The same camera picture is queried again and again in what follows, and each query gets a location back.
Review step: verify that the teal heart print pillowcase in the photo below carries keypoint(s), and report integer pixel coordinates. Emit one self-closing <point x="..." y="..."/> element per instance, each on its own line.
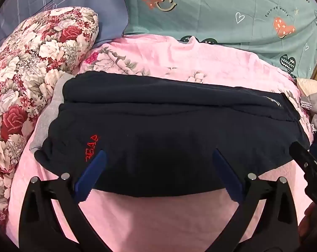
<point x="226" y="10"/>

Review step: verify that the person's right hand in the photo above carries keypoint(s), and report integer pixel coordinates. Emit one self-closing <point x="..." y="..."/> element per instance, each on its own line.
<point x="308" y="219"/>

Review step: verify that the red floral quilt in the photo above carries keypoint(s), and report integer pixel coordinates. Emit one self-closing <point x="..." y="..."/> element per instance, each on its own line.
<point x="30" y="71"/>

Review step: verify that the cream cloth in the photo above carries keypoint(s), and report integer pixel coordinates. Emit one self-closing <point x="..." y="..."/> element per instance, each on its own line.
<point x="309" y="85"/>

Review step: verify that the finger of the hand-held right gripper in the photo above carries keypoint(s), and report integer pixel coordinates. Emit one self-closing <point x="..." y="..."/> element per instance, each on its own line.
<point x="304" y="158"/>

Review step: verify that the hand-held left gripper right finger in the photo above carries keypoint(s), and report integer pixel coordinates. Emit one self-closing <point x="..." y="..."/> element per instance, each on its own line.
<point x="226" y="177"/>

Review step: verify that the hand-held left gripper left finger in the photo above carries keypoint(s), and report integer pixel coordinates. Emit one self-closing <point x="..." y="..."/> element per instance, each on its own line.
<point x="92" y="174"/>

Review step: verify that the pink floral bed sheet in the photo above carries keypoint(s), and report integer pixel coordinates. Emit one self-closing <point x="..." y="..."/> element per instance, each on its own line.
<point x="148" y="220"/>

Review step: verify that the dark navy pants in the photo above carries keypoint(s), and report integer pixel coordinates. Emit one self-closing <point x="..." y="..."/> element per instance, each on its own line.
<point x="161" y="136"/>

